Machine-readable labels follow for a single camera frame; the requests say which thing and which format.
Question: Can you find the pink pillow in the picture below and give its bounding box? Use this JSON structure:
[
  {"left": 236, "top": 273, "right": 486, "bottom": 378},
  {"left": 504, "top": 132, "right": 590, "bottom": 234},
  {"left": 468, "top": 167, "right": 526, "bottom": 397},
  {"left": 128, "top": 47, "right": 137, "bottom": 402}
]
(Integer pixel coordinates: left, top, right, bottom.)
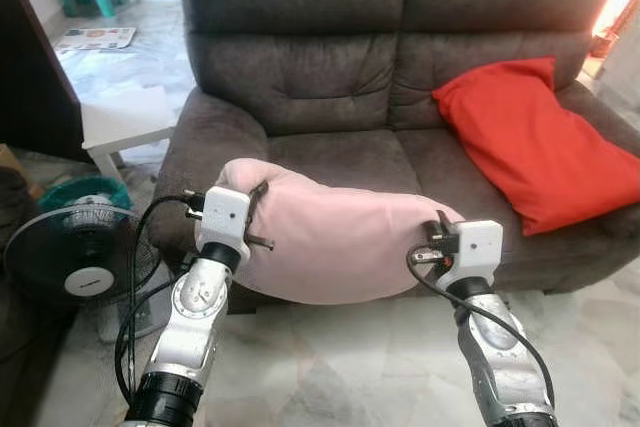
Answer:
[{"left": 215, "top": 157, "right": 466, "bottom": 306}]

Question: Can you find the red pillow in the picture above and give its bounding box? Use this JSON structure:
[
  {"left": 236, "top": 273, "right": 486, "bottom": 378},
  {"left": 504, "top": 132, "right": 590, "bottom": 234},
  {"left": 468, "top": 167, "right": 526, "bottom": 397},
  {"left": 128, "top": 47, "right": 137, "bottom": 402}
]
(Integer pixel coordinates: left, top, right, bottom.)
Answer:
[{"left": 432, "top": 57, "right": 629, "bottom": 236}]

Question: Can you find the dark grey fabric sofa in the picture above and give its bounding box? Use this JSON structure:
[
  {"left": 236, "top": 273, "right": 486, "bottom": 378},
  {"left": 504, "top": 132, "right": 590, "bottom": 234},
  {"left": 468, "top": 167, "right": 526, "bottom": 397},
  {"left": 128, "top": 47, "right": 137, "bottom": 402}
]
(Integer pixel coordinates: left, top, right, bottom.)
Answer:
[{"left": 150, "top": 0, "right": 640, "bottom": 303}]

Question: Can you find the black floor fan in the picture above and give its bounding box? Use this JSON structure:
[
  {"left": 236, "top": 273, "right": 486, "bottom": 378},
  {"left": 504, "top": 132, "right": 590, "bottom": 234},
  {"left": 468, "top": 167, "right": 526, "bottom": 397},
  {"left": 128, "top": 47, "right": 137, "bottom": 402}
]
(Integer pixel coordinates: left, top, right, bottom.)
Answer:
[{"left": 5, "top": 202, "right": 171, "bottom": 343}]

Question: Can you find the printed floor mat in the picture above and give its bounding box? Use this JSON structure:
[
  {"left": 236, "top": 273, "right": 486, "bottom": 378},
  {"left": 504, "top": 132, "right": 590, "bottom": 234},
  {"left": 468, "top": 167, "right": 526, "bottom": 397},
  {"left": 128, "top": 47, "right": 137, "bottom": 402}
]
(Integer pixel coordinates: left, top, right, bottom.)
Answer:
[{"left": 55, "top": 27, "right": 136, "bottom": 53}]

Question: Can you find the white side table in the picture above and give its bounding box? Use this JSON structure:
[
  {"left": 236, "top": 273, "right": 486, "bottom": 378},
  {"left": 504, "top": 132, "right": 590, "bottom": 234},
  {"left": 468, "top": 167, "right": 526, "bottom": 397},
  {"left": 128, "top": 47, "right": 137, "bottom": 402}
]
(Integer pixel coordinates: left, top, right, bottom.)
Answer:
[{"left": 80, "top": 87, "right": 181, "bottom": 183}]

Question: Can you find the teal round plastic tub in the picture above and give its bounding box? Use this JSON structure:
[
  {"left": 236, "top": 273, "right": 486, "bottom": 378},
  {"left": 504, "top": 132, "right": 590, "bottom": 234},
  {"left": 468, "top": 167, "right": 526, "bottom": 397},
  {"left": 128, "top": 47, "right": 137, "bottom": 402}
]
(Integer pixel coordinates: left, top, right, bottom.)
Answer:
[{"left": 40, "top": 175, "right": 131, "bottom": 210}]

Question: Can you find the red hanging decoration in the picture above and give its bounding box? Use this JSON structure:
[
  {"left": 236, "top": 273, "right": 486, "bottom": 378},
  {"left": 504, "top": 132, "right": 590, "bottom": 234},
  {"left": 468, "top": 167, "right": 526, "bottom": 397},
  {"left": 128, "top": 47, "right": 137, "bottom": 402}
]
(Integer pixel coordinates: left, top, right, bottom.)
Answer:
[{"left": 590, "top": 0, "right": 640, "bottom": 58}]

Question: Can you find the dark brown cabinet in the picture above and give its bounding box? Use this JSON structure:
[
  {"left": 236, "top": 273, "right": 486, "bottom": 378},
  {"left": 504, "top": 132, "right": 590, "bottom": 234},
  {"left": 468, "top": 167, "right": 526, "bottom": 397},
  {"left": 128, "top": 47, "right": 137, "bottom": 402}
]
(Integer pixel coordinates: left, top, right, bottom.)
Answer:
[{"left": 0, "top": 0, "right": 86, "bottom": 163}]

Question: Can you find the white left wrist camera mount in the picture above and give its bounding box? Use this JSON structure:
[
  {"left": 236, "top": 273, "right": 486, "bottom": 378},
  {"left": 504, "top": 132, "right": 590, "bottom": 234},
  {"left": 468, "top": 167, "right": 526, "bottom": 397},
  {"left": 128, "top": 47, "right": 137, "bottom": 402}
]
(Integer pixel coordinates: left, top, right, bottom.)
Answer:
[{"left": 195, "top": 187, "right": 251, "bottom": 253}]

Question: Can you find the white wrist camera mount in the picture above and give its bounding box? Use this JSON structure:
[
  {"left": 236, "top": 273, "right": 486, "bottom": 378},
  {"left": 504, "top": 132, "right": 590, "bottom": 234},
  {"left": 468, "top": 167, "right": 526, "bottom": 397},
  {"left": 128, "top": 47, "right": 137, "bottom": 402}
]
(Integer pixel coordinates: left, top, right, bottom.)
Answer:
[
  {"left": 455, "top": 220, "right": 504, "bottom": 286},
  {"left": 195, "top": 187, "right": 251, "bottom": 253}
]

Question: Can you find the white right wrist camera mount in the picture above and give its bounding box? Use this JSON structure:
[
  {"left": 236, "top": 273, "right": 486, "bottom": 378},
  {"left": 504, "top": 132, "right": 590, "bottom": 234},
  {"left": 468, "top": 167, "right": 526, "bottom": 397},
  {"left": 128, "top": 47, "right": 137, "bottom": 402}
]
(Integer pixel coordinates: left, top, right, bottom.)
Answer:
[{"left": 455, "top": 220, "right": 504, "bottom": 286}]

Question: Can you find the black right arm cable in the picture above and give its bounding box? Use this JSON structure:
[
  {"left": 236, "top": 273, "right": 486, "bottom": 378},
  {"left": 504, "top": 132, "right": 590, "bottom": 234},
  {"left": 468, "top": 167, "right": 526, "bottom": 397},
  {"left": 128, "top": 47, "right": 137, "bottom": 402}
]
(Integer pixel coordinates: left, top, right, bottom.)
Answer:
[{"left": 405, "top": 245, "right": 556, "bottom": 413}]

